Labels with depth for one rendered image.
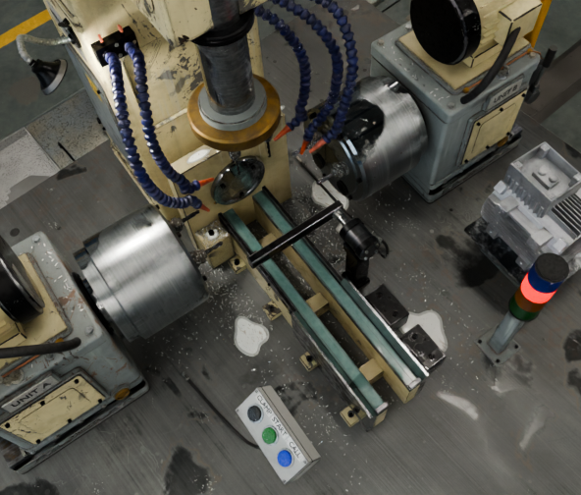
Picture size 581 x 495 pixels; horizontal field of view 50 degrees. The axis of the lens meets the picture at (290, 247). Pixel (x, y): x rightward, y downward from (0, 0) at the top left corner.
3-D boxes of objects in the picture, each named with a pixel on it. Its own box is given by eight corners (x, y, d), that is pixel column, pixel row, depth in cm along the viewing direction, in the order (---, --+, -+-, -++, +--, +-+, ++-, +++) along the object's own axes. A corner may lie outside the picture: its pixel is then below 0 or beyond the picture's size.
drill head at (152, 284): (45, 310, 148) (-4, 261, 126) (179, 230, 156) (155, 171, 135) (92, 396, 137) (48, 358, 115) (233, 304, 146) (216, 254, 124)
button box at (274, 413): (248, 407, 126) (233, 410, 121) (271, 384, 123) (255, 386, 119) (297, 480, 118) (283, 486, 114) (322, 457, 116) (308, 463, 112)
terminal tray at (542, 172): (501, 183, 140) (508, 163, 133) (536, 160, 142) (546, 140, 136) (539, 220, 135) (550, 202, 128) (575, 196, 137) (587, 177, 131)
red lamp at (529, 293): (513, 286, 123) (520, 276, 119) (536, 269, 124) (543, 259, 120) (536, 308, 120) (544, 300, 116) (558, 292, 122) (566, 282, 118)
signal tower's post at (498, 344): (473, 342, 151) (520, 262, 114) (498, 323, 153) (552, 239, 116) (497, 367, 148) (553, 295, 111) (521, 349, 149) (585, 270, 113)
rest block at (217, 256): (201, 253, 166) (192, 230, 156) (223, 240, 168) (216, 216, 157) (213, 269, 164) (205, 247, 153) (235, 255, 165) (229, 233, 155)
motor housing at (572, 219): (472, 227, 152) (490, 183, 135) (530, 189, 156) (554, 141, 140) (531, 289, 144) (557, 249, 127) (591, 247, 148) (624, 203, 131)
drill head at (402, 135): (277, 171, 164) (270, 106, 142) (399, 97, 173) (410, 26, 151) (335, 238, 153) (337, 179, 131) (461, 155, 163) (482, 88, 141)
